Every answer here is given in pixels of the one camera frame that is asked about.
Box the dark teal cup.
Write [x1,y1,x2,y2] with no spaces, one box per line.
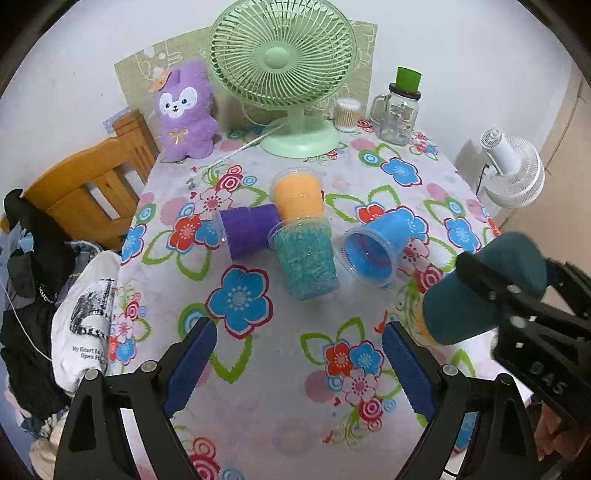
[416,232,549,345]

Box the blue plastic cup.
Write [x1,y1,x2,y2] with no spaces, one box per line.
[335,212,410,288]

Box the turquoise speckled plastic cup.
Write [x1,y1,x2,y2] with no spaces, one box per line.
[267,217,339,301]

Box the orange plastic cup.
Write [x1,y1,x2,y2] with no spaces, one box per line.
[270,167,324,223]

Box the purple plastic cup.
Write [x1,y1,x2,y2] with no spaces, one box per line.
[212,203,281,261]

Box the person's hand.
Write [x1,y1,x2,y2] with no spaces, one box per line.
[534,404,590,461]

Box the dark clothes pile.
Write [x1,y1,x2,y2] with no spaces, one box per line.
[1,189,103,439]

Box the white floor fan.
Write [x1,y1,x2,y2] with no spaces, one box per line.
[477,128,545,209]

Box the white printed t-shirt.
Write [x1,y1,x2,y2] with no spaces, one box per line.
[50,251,120,396]

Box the floral tablecloth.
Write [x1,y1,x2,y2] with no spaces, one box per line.
[108,122,499,479]

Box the glass mason jar mug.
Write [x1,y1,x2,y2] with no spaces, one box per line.
[370,67,422,146]

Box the cotton swab container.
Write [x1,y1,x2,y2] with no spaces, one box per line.
[334,97,363,132]

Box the wooden chair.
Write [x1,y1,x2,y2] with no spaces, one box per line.
[24,109,158,250]

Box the green desk fan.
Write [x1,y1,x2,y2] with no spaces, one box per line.
[207,1,356,159]

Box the purple plush bunny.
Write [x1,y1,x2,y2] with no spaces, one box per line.
[154,60,218,163]

